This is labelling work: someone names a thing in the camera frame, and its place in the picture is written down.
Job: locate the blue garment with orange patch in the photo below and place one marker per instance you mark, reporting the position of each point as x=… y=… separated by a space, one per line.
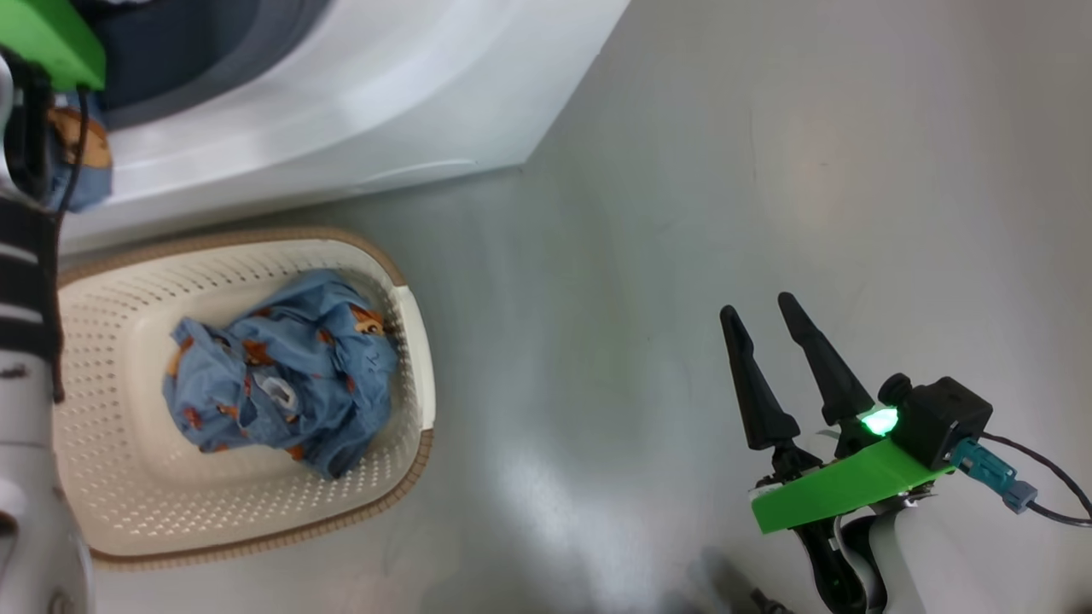
x=92 y=175

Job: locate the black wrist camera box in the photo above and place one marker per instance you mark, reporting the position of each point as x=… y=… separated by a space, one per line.
x=943 y=418

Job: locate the white front-load washing machine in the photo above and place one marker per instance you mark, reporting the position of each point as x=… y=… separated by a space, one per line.
x=384 y=102

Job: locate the cream perforated laundry basket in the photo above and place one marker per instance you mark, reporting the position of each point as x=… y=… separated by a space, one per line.
x=128 y=477

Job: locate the blue bear print garment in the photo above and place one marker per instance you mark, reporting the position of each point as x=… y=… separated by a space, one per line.
x=290 y=375

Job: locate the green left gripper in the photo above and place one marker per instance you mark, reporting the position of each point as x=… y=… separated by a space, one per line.
x=47 y=34

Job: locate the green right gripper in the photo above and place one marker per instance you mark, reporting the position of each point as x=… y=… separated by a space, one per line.
x=836 y=490

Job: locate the grey rubber door gasket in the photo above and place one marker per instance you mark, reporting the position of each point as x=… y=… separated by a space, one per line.
x=230 y=60

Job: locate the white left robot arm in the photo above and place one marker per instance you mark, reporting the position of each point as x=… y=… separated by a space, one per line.
x=30 y=477

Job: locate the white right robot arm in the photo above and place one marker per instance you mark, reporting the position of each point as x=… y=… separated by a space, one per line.
x=904 y=554

